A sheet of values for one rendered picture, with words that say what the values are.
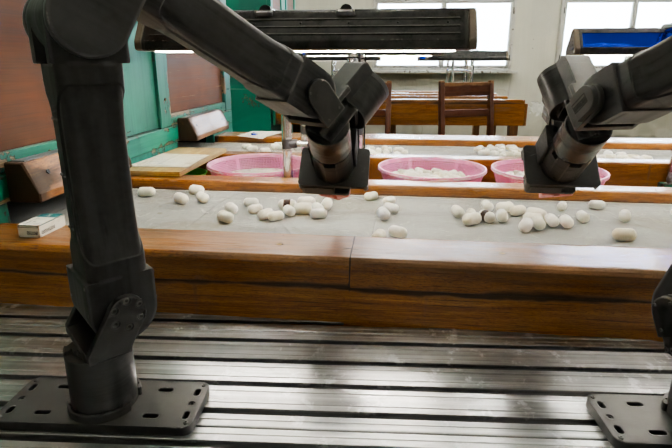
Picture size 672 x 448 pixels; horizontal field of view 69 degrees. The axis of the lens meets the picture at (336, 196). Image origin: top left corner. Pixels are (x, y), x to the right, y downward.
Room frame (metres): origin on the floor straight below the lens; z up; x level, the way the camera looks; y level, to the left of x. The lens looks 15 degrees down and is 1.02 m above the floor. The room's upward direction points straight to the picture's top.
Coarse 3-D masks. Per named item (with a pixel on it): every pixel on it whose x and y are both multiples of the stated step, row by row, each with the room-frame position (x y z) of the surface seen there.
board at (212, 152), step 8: (168, 152) 1.35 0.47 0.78; (176, 152) 1.35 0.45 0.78; (184, 152) 1.35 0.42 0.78; (192, 152) 1.35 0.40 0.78; (200, 152) 1.35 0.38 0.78; (208, 152) 1.35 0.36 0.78; (216, 152) 1.35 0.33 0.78; (224, 152) 1.41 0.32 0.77; (200, 160) 1.23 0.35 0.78; (208, 160) 1.28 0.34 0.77; (136, 168) 1.14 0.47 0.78; (144, 168) 1.14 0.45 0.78; (152, 168) 1.14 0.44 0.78; (160, 168) 1.14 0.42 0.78; (168, 168) 1.14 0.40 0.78; (176, 168) 1.14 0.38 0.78; (184, 168) 1.14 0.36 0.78; (192, 168) 1.17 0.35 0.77; (168, 176) 1.10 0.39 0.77; (176, 176) 1.10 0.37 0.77
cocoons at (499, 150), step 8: (248, 144) 1.61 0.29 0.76; (272, 144) 1.61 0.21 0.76; (280, 144) 1.65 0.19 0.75; (496, 144) 1.61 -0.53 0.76; (376, 152) 1.46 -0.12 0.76; (384, 152) 1.46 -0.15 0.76; (400, 152) 1.53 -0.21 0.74; (480, 152) 1.49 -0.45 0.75; (488, 152) 1.49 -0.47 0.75; (496, 152) 1.47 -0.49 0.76; (504, 152) 1.46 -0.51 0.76; (512, 152) 1.47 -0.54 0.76; (520, 152) 1.45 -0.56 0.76; (608, 152) 1.47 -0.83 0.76; (624, 152) 1.46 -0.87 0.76
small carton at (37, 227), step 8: (40, 216) 0.73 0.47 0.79; (48, 216) 0.73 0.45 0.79; (56, 216) 0.73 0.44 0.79; (24, 224) 0.69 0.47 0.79; (32, 224) 0.69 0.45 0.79; (40, 224) 0.69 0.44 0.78; (48, 224) 0.71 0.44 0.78; (56, 224) 0.73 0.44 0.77; (64, 224) 0.74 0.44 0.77; (24, 232) 0.69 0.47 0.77; (32, 232) 0.69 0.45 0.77; (40, 232) 0.69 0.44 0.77; (48, 232) 0.71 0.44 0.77
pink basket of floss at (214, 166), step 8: (216, 160) 1.29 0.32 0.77; (224, 160) 1.31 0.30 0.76; (232, 160) 1.33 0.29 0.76; (240, 160) 1.35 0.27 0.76; (248, 160) 1.36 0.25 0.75; (256, 160) 1.36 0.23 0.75; (264, 160) 1.37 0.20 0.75; (272, 160) 1.37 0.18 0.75; (280, 160) 1.36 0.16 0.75; (296, 160) 1.33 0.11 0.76; (208, 168) 1.18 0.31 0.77; (216, 168) 1.27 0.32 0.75; (240, 168) 1.34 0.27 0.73; (280, 168) 1.35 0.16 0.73; (296, 168) 1.32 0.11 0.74; (256, 176) 1.12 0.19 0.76; (264, 176) 1.12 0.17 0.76; (272, 176) 1.13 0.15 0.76; (280, 176) 1.14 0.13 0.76; (296, 176) 1.17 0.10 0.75
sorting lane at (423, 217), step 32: (160, 192) 1.05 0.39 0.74; (224, 192) 1.05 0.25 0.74; (256, 192) 1.05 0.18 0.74; (160, 224) 0.83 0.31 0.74; (192, 224) 0.83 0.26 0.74; (224, 224) 0.83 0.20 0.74; (256, 224) 0.83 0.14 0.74; (288, 224) 0.83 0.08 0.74; (320, 224) 0.83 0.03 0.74; (352, 224) 0.83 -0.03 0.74; (384, 224) 0.83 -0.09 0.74; (416, 224) 0.83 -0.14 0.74; (448, 224) 0.83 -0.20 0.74; (480, 224) 0.83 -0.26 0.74; (512, 224) 0.83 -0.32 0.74; (576, 224) 0.83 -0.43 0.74; (608, 224) 0.83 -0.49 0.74; (640, 224) 0.83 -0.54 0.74
